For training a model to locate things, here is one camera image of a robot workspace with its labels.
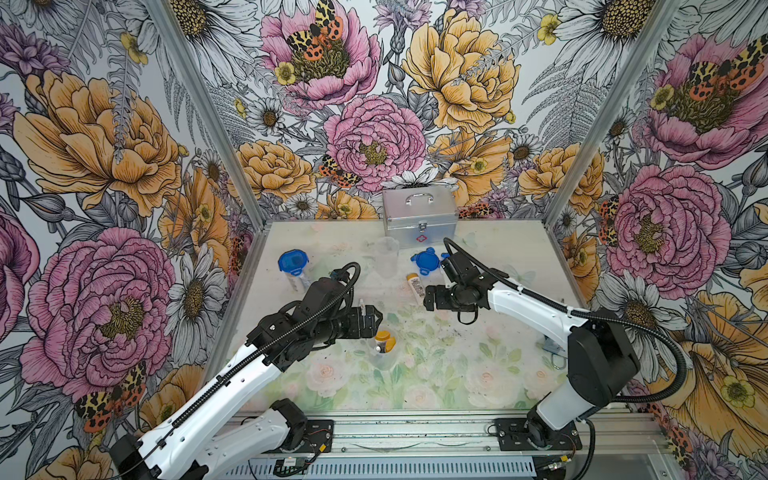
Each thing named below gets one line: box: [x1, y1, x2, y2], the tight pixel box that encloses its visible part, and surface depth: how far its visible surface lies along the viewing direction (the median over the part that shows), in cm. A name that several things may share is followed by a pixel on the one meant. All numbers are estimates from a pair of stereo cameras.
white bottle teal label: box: [375, 330, 390, 354], surface depth 81 cm
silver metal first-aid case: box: [382, 186, 459, 248], surface depth 111 cm
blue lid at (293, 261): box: [278, 249, 309, 277], surface depth 95 cm
